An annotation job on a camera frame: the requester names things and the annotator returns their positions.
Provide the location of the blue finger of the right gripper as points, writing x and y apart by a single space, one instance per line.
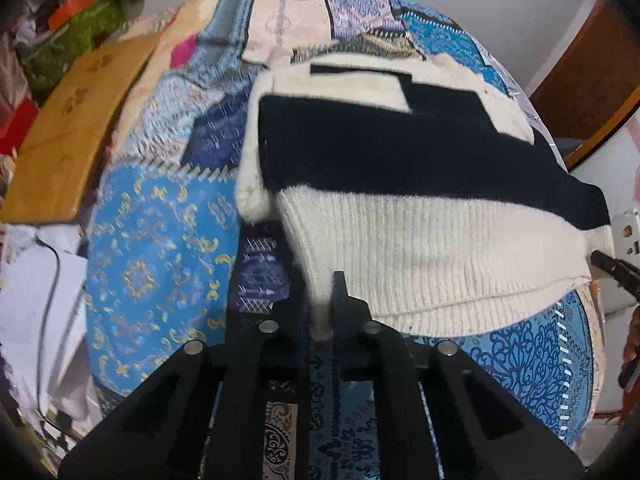
624 273

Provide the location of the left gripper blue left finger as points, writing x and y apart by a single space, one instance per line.
235 410

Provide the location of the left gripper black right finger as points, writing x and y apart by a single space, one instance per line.
440 415

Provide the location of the cream navy striped sweater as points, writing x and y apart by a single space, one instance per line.
448 214

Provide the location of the blue patchwork bedspread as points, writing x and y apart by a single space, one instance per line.
167 261

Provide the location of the brown wooden door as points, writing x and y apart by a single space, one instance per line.
593 78

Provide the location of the wooden lap desk tray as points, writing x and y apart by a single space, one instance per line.
59 156

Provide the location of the red box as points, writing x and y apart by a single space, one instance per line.
17 126

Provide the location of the green fabric storage box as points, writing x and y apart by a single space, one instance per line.
47 61

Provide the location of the orange box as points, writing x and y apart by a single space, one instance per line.
65 12

